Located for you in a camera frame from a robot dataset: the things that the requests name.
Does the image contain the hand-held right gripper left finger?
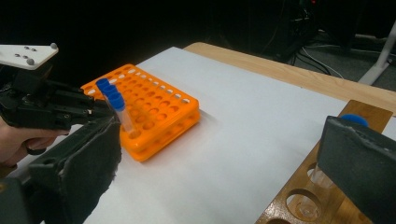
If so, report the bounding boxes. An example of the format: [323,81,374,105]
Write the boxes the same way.
[27,116,122,224]

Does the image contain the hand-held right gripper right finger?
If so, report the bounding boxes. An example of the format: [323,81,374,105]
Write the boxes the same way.
[317,115,396,224]

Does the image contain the blue-capped test tube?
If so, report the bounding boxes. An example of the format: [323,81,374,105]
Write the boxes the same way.
[102,84,120,104]
[298,113,370,218]
[106,92,141,139]
[95,77,113,101]

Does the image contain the orange plastic test tube rack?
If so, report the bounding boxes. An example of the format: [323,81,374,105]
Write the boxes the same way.
[79,63,201,162]

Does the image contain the wooden test tube rack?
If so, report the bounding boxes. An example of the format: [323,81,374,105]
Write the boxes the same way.
[255,99,396,224]

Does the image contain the white floor cable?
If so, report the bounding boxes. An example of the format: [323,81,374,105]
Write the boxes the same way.
[300,46,345,78]

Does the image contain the black floor cable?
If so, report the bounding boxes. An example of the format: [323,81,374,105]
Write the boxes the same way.
[274,6,317,60]

